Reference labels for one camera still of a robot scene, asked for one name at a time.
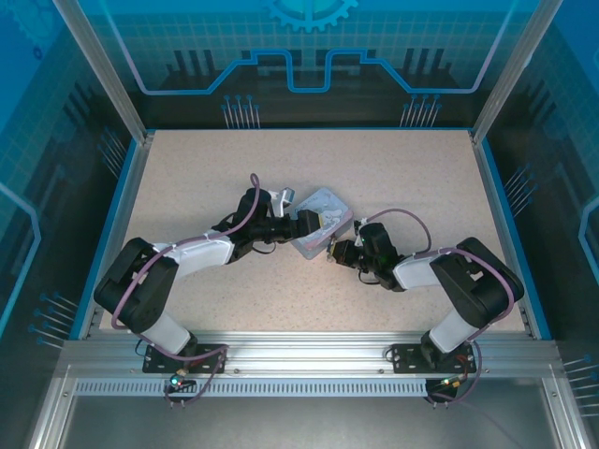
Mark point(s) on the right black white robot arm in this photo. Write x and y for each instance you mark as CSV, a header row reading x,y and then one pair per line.
x,y
477,280

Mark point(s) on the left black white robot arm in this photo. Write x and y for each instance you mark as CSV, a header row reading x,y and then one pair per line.
x,y
135,280

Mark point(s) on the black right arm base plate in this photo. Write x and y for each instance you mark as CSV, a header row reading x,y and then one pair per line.
x,y
404,357

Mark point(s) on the aluminium table side rail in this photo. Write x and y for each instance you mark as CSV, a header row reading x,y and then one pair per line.
x,y
117,210
505,220

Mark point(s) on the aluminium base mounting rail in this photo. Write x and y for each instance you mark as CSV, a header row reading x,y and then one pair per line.
x,y
304,353

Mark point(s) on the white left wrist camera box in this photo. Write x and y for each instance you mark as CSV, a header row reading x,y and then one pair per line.
x,y
283,198

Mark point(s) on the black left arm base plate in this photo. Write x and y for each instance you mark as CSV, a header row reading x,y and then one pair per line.
x,y
159,360

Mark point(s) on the small green-lit connector board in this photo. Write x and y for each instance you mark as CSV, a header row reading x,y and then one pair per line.
x,y
453,381
178,380

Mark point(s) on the aluminium frame post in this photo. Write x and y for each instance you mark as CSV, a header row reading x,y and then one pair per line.
x,y
512,70
100,70

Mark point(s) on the blue cartoon print tin box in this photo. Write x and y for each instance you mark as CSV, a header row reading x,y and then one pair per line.
x,y
327,215

